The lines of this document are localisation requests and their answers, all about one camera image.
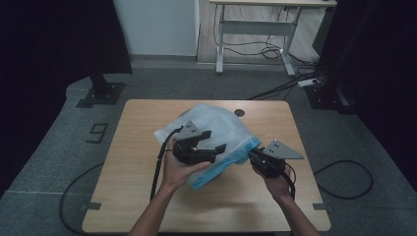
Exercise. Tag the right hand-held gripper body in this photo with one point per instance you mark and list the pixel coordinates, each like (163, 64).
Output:
(272, 164)

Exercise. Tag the black curtain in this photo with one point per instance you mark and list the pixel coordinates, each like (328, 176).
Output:
(49, 49)
(377, 65)

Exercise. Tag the black stand base plate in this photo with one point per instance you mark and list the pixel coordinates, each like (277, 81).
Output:
(327, 98)
(105, 93)

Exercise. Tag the white desk with metal legs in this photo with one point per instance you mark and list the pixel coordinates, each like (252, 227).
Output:
(255, 28)

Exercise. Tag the white plastic bag blue edge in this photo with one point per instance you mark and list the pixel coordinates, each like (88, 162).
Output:
(226, 131)

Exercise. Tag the white partition panel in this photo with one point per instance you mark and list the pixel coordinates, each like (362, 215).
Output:
(157, 26)

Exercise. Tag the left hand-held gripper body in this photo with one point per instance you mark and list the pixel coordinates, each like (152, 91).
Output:
(190, 154)

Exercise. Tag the grey tape floor mark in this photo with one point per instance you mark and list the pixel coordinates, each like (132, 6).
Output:
(90, 206)
(323, 206)

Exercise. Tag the white power strip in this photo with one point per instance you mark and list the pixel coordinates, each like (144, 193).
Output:
(308, 83)

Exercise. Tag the dark round table grommet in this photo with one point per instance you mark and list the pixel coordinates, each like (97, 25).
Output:
(239, 113)

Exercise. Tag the person's right hand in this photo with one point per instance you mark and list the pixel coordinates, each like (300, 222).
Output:
(280, 188)

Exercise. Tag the person's left hand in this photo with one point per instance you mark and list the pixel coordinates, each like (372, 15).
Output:
(177, 175)

